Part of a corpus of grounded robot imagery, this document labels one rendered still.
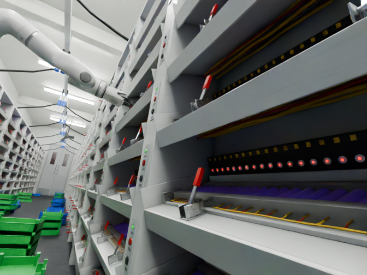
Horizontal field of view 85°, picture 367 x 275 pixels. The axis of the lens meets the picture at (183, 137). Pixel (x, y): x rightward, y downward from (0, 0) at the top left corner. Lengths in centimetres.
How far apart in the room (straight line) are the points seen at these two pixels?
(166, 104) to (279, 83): 38
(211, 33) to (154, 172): 35
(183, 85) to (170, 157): 23
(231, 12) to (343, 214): 36
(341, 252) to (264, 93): 18
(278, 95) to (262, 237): 16
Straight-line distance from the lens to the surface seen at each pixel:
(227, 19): 45
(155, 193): 53
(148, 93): 75
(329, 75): 24
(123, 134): 126
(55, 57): 110
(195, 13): 75
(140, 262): 55
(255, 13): 50
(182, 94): 63
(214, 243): 30
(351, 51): 24
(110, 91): 107
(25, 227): 186
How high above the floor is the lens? 59
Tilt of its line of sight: 16 degrees up
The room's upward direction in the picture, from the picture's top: 7 degrees clockwise
